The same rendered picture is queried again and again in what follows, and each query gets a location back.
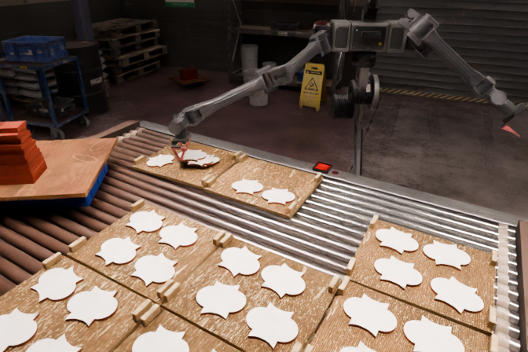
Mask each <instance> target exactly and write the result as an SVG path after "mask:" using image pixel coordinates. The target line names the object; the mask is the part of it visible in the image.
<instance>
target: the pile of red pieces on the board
mask: <svg viewBox="0 0 528 352"><path fill-rule="evenodd" d="M26 126H27V125H26V122H25V121H17V122H0V185H19V184H35V182H36V181H37V180H38V179H39V178H40V176H41V175H42V174H43V173H44V171H45V170H46V169H47V166H46V161H45V160H44V157H43V156H42V153H41V152H40V149H39V147H37V145H36V142H35V139H32V138H31V131H29V130H27V128H26Z"/></svg>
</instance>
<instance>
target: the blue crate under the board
mask: <svg viewBox="0 0 528 352"><path fill-rule="evenodd" d="M107 172H108V166H107V162H106V163H105V165H104V166H103V168H102V170H101V172H100V174H99V175H98V177H97V179H96V181H95V182H94V184H93V186H92V188H91V190H90V191H89V193H88V195H87V197H77V198H62V199H46V200H16V201H8V203H9V206H10V209H11V210H27V209H43V208H58V207H86V206H89V205H90V203H91V201H92V200H93V198H94V196H95V194H96V192H97V190H98V189H99V187H100V185H101V183H102V181H103V179H104V177H105V175H106V174H107Z"/></svg>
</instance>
